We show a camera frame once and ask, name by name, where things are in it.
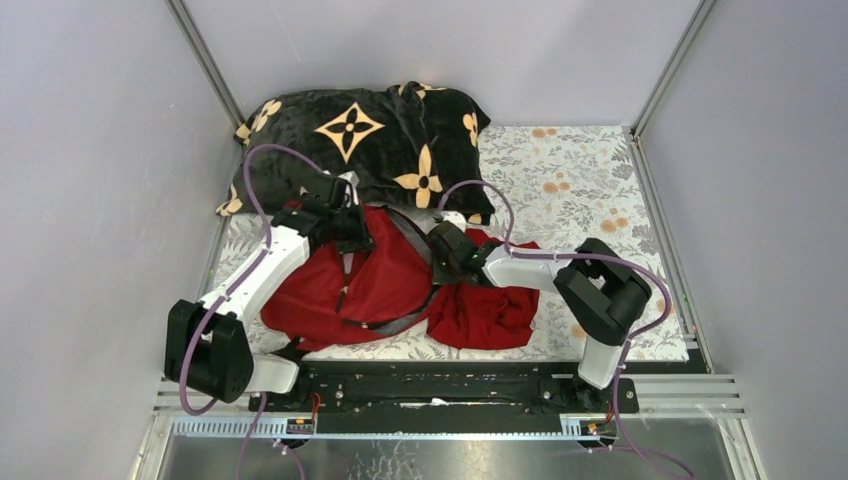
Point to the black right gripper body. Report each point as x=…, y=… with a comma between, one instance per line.
x=445, y=270

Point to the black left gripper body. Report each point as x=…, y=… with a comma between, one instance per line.
x=354, y=232

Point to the red student backpack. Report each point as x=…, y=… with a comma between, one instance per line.
x=345, y=299

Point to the black floral plush blanket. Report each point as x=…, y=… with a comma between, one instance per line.
x=411, y=145

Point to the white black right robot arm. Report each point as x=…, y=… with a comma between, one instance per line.
x=605, y=293

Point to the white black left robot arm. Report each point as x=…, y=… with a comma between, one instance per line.
x=207, y=349

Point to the red cloth garment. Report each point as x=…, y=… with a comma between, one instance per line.
x=466, y=316

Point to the floral patterned table mat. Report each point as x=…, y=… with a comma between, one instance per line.
x=555, y=186

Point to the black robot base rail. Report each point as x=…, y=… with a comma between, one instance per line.
x=418, y=397

